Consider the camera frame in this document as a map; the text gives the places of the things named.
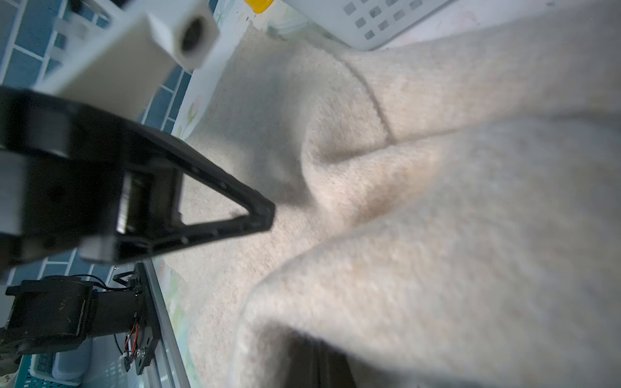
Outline beige knitted scarf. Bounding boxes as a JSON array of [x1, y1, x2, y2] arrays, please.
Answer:
[[166, 1, 620, 387]]

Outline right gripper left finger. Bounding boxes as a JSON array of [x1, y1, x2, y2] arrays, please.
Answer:
[[284, 339, 320, 388]]

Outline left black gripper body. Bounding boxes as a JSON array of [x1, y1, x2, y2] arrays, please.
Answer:
[[1, 87, 184, 270]]

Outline yellow cup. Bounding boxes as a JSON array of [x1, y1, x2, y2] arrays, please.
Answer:
[[244, 0, 274, 14]]

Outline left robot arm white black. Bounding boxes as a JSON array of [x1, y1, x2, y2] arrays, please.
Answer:
[[1, 87, 275, 370]]

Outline aluminium front rail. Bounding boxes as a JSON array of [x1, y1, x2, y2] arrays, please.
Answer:
[[142, 260, 191, 388]]

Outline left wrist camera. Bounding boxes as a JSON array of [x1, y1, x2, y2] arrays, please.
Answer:
[[34, 1, 219, 119]]

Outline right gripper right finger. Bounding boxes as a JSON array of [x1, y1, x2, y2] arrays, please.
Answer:
[[319, 344, 356, 388]]

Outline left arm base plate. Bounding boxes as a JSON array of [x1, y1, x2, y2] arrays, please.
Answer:
[[114, 263, 162, 375]]

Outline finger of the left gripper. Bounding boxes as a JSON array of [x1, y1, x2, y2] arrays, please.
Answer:
[[116, 131, 276, 262]]

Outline white plastic mesh basket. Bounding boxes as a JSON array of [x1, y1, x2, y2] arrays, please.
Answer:
[[286, 0, 451, 51]]

